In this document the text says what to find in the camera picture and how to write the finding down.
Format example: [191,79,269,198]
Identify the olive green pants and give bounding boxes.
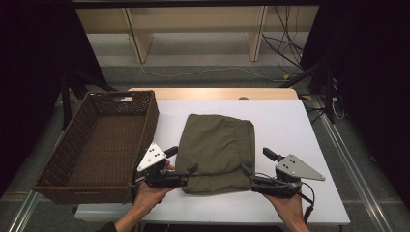
[174,113,256,195]

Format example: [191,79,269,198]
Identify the wooden table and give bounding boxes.
[128,87,300,102]

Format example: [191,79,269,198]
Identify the black gripper strap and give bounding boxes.
[123,183,137,205]

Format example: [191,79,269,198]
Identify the thin white cable loop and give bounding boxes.
[332,96,346,121]

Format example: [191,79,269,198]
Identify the person's right hand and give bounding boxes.
[262,192,308,224]

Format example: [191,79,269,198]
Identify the bundle of black cables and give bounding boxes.
[260,5,308,75]

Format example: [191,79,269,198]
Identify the black curtain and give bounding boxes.
[0,0,109,199]
[299,0,410,211]

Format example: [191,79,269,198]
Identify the person's left hand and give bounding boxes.
[132,159,177,211]

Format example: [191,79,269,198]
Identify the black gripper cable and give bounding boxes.
[296,181,316,225]

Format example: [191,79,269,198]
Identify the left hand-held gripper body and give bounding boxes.
[132,141,190,189]

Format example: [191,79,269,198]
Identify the light wooden shelf unit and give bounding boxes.
[75,5,321,64]

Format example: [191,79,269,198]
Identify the metal floor rail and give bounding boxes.
[309,95,394,232]
[7,188,43,232]

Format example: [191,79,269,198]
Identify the black metal stand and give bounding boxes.
[58,69,118,131]
[279,52,337,126]

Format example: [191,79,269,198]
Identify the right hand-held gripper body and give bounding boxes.
[250,153,327,199]

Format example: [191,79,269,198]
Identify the brown wicker basket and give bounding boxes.
[32,90,161,205]

